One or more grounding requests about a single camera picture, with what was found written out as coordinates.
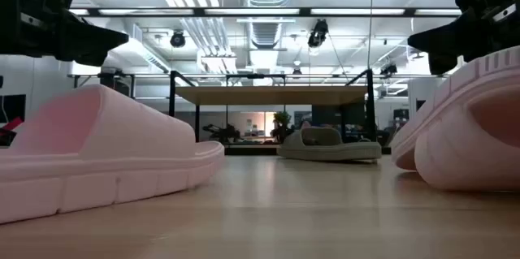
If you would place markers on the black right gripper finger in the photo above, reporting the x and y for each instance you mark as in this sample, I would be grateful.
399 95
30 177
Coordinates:
447 44

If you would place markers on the wooden shelf with black frame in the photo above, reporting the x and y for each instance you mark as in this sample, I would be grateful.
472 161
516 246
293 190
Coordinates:
268 94

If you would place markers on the green background plant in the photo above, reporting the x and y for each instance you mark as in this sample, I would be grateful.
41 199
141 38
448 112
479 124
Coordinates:
281 123

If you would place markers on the black overhead beam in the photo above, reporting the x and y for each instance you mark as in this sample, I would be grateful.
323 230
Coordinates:
199 11

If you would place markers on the black aluminium table frame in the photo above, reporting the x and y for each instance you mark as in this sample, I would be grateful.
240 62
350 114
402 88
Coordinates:
252 150

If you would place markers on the black hanging lamp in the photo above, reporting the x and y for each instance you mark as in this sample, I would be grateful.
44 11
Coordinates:
177 40
318 33

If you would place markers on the grey foam slide sandal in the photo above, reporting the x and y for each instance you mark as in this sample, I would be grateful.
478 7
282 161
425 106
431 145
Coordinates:
325 151

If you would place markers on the pink foam slide sandal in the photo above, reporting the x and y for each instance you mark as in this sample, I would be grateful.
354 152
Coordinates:
455 149
101 149

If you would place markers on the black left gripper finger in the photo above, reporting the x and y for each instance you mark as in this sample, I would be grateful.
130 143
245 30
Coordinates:
89 44

